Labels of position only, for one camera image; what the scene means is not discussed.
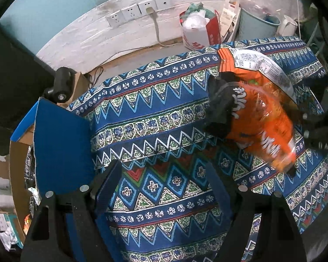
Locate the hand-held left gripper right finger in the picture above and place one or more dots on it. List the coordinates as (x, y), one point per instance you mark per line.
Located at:
(218, 188)

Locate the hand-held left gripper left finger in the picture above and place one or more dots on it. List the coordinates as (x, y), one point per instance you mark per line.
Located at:
(109, 185)

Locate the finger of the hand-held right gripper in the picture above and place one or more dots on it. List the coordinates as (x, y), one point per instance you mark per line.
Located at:
(308, 120)

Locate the orange snack bag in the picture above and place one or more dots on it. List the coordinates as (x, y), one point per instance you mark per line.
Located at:
(262, 120)

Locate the cardboard box with blue outside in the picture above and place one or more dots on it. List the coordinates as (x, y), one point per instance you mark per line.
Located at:
(60, 142)

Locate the blue patterned tablecloth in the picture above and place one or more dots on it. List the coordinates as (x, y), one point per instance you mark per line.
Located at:
(158, 125)

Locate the white kettle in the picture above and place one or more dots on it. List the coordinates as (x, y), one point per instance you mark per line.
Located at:
(287, 26)

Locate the small brown cardboard box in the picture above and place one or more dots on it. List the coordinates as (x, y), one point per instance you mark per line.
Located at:
(80, 86)

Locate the teal bucket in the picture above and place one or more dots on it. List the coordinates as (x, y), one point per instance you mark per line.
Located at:
(258, 24)

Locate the black cloth cover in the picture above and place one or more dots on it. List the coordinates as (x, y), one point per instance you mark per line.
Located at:
(13, 82)

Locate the red and white paper bag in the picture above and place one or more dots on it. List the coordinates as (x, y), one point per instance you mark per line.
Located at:
(199, 30)

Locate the white wall socket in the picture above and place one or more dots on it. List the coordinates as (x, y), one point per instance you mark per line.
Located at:
(115, 19)
(143, 5)
(164, 2)
(131, 12)

